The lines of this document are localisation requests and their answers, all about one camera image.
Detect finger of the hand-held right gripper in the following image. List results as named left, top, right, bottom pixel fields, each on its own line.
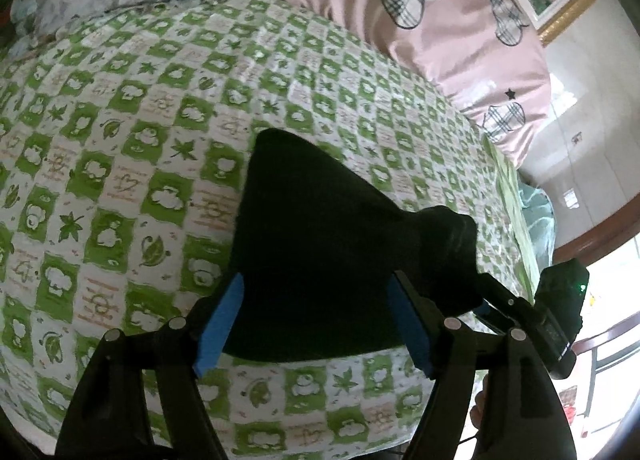
left=471, top=304, right=512, bottom=337
left=477, top=274, right=540, bottom=331

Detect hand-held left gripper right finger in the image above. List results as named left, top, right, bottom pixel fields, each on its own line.
left=386, top=270, right=577, bottom=460

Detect black pants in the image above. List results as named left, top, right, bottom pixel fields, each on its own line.
left=222, top=127, right=483, bottom=363

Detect person's right hand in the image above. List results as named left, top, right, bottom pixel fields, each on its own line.
left=470, top=374, right=497, bottom=435

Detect green striped cloth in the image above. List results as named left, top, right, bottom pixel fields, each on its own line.
left=487, top=145, right=535, bottom=303

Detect green patterned bed sheet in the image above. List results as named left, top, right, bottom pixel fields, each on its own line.
left=0, top=0, right=540, bottom=459

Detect wooden chair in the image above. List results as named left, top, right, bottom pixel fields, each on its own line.
left=574, top=309, right=640, bottom=437

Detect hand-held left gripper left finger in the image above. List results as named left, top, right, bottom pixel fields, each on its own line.
left=55, top=273, right=246, bottom=460

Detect wooden bed frame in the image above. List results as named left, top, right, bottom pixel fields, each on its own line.
left=554, top=219, right=640, bottom=264

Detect pink pillow with plaid hearts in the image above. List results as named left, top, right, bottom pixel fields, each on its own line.
left=232, top=0, right=553, bottom=170

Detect teal cloth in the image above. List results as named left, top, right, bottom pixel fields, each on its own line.
left=519, top=184, right=557, bottom=262

